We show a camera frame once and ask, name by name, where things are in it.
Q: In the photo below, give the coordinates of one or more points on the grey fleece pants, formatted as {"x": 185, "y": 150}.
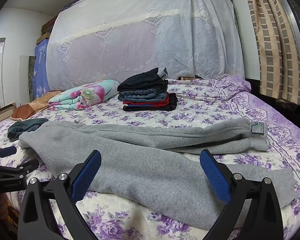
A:
{"x": 140, "y": 165}

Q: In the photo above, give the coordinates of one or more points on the dark green cloth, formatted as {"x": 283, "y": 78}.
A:
{"x": 22, "y": 128}

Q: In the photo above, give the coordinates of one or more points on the marble patterned board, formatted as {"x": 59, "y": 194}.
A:
{"x": 27, "y": 77}

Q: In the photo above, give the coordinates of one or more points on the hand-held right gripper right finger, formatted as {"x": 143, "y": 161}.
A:
{"x": 215, "y": 175}

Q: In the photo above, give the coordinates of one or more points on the bed with purple floral sheet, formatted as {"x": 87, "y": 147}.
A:
{"x": 215, "y": 117}

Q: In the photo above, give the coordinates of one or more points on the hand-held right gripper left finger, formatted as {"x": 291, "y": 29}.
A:
{"x": 86, "y": 173}

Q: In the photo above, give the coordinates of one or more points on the beige checked curtain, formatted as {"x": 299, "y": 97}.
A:
{"x": 270, "y": 42}

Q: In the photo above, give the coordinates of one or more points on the folded red garment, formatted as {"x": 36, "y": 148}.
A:
{"x": 150, "y": 103}

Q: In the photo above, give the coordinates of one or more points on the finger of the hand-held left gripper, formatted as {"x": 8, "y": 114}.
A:
{"x": 5, "y": 152}
{"x": 27, "y": 166}

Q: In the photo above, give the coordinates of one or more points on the folded blue jeans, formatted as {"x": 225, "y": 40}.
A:
{"x": 140, "y": 95}

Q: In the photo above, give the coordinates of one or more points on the orange pillow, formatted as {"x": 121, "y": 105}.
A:
{"x": 27, "y": 110}

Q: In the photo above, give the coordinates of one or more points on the folded black pants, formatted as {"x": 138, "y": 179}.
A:
{"x": 140, "y": 82}

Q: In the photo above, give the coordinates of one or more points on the blue printed cloth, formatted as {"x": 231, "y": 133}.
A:
{"x": 40, "y": 67}

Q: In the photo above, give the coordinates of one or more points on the folded floral blanket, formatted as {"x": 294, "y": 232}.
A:
{"x": 90, "y": 92}

